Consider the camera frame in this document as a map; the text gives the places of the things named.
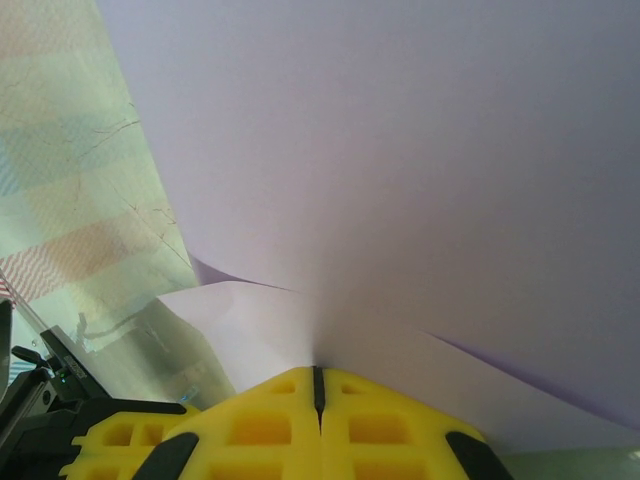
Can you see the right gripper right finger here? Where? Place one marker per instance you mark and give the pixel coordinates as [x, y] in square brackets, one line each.
[400, 435]

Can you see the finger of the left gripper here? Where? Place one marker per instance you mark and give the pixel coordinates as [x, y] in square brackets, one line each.
[100, 460]

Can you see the light purple paper sheet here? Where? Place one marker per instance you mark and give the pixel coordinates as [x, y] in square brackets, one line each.
[400, 150]

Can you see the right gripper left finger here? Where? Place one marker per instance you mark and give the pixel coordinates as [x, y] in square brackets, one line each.
[250, 430]

